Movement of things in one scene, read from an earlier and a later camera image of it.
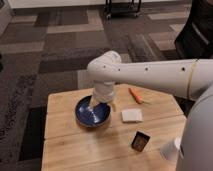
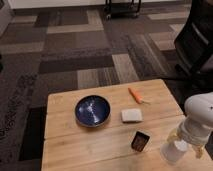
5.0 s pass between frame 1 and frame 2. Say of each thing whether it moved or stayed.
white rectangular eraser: stayed
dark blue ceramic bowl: stayed
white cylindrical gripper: moved
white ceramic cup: stayed
